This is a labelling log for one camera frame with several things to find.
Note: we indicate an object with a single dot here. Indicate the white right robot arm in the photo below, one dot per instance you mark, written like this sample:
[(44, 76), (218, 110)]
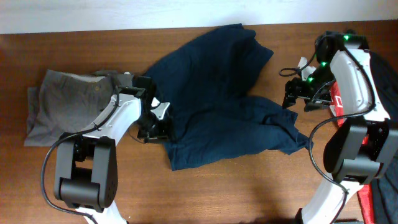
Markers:
[(363, 146)]

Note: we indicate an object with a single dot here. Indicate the navy blue shorts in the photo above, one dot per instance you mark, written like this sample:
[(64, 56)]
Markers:
[(207, 83)]

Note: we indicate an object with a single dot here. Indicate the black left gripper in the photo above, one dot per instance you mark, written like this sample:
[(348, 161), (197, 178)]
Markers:
[(163, 133)]

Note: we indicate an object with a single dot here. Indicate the black garment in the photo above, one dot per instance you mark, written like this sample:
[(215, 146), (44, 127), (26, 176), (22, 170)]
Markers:
[(378, 200)]

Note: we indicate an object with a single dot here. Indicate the grey folded shorts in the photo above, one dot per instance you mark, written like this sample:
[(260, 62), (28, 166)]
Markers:
[(67, 102)]

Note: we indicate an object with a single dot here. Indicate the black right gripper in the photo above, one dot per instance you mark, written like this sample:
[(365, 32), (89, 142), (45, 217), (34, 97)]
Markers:
[(293, 90)]

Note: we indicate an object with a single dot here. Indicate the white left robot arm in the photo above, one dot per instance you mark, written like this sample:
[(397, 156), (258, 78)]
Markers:
[(86, 171)]

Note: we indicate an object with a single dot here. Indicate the red garment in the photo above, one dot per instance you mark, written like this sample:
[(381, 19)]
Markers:
[(365, 195)]

